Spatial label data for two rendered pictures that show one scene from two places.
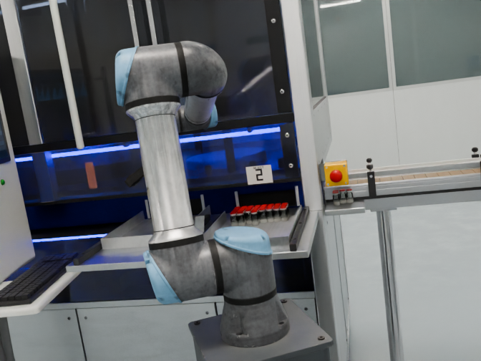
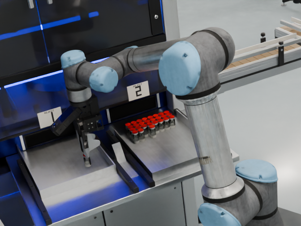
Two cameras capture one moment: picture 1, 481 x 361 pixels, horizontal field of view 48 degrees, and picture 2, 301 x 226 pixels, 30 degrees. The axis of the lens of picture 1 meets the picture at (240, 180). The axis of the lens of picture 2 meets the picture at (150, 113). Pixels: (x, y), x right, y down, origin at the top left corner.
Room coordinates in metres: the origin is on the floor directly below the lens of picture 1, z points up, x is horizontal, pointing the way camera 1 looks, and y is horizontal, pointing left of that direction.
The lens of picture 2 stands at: (0.19, 0.97, 1.91)
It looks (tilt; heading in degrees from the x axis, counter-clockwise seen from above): 28 degrees down; 326
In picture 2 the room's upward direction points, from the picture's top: 8 degrees counter-clockwise
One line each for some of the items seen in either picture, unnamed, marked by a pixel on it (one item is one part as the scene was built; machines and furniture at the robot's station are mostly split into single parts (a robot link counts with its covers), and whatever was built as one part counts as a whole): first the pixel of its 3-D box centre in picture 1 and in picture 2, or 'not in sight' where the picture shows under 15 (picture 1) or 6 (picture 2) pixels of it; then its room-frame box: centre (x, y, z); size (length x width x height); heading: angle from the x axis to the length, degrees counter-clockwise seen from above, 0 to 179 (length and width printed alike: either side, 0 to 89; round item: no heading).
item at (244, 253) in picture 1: (241, 258); (255, 185); (1.11, 0.02, 0.96); 0.13 x 0.12 x 0.14; 100
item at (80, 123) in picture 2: not in sight; (85, 114); (1.64, 0.23, 1.09); 0.09 x 0.08 x 0.12; 77
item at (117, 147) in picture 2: (195, 231); (124, 159); (1.57, 0.16, 0.91); 0.14 x 0.03 x 0.06; 167
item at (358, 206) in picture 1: (345, 206); not in sight; (1.77, -0.34, 0.87); 0.14 x 0.13 x 0.02; 167
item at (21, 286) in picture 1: (38, 276); not in sight; (1.64, 0.67, 0.82); 0.40 x 0.14 x 0.02; 174
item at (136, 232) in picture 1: (159, 225); (64, 158); (1.76, 0.29, 0.90); 0.34 x 0.26 x 0.04; 167
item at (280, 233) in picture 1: (253, 228); (165, 142); (1.57, -0.02, 0.90); 0.34 x 0.26 x 0.04; 166
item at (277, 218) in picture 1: (259, 215); (152, 128); (1.67, -0.04, 0.90); 0.18 x 0.02 x 0.05; 76
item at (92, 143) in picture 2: not in sight; (91, 145); (1.62, 0.24, 0.99); 0.06 x 0.03 x 0.09; 77
